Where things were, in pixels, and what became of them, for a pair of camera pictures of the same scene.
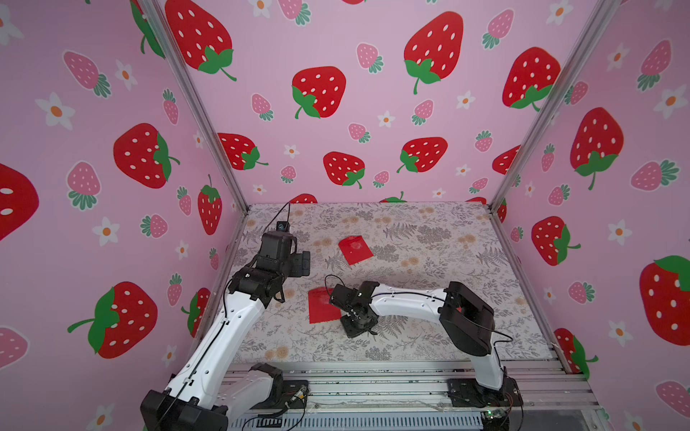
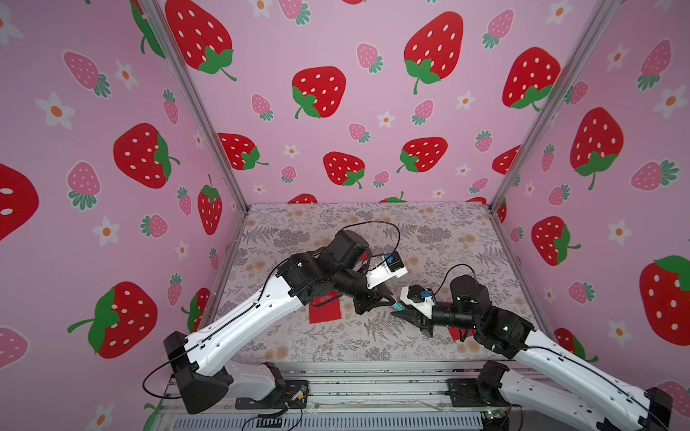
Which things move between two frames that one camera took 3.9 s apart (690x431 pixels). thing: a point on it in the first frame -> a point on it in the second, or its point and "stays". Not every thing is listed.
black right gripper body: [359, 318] -> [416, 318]
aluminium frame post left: [178, 57] stays
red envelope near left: [320, 308] stays
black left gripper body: [295, 267] -> [354, 288]
